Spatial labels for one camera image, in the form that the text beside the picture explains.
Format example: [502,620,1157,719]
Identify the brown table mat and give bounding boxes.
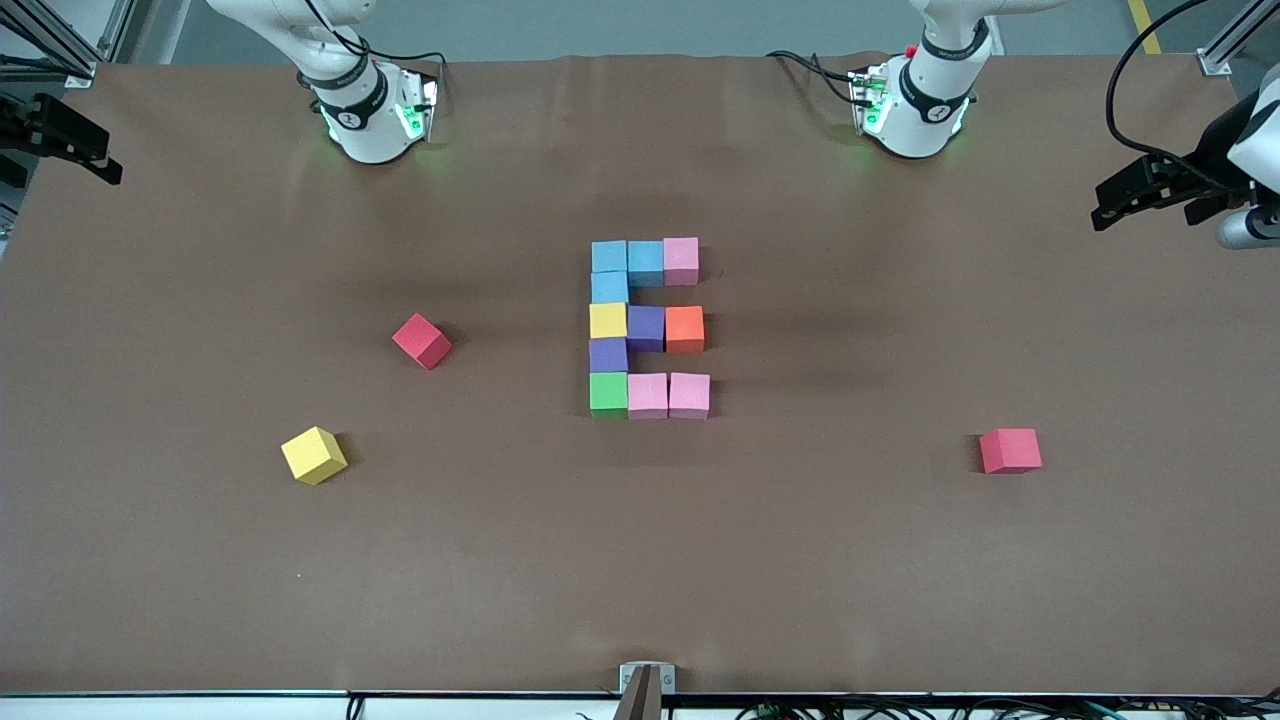
[0,52,1280,696]

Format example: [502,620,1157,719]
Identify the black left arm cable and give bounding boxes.
[1105,0,1246,193]

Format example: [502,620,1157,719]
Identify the green foam cube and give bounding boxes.
[589,371,631,420]

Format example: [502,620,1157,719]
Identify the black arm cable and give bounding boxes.
[305,0,451,67]
[1105,0,1246,193]

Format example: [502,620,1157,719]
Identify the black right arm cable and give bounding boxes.
[305,0,451,67]

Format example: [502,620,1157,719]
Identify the black base cables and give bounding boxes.
[765,48,863,109]

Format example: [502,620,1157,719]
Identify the red foam cube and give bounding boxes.
[979,428,1043,475]
[392,312,454,372]

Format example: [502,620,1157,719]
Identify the pink foam cube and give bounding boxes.
[628,373,670,421]
[663,237,701,288]
[669,372,712,421]

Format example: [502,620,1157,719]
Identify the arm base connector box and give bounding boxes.
[848,62,893,136]
[395,68,441,143]

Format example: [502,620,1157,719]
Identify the aluminium frame post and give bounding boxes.
[0,0,136,89]
[1198,0,1280,77]

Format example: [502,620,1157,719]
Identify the orange foam cube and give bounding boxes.
[665,306,706,354]

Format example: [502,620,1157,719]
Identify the grey metal table clamp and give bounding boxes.
[618,661,677,720]

